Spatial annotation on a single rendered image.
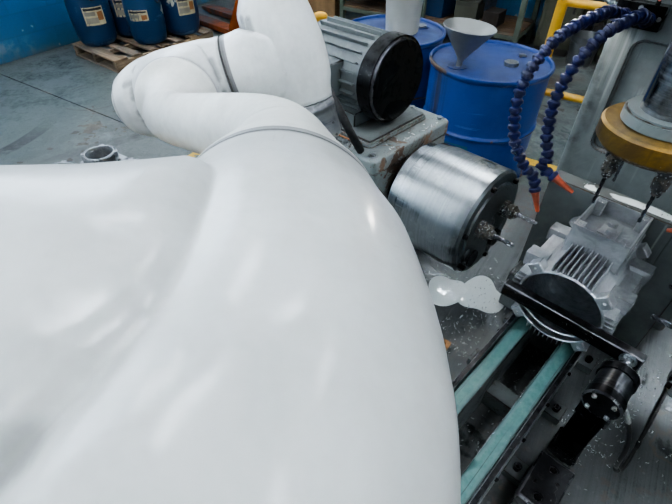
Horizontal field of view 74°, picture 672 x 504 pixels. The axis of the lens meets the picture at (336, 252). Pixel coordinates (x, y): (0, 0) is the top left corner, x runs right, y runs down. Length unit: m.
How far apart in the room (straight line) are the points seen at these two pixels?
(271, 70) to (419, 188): 0.47
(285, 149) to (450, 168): 0.83
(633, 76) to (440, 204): 0.43
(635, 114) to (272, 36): 0.55
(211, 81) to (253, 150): 0.46
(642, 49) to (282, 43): 0.69
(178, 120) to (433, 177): 0.63
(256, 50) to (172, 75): 0.11
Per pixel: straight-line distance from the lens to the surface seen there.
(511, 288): 0.92
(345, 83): 1.03
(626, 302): 0.92
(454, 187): 0.95
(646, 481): 1.08
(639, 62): 1.07
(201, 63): 0.62
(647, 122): 0.83
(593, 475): 1.03
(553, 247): 0.99
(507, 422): 0.88
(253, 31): 0.63
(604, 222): 1.01
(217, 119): 0.37
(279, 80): 0.62
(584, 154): 1.14
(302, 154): 0.15
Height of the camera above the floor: 1.66
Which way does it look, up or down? 42 degrees down
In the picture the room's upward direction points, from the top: straight up
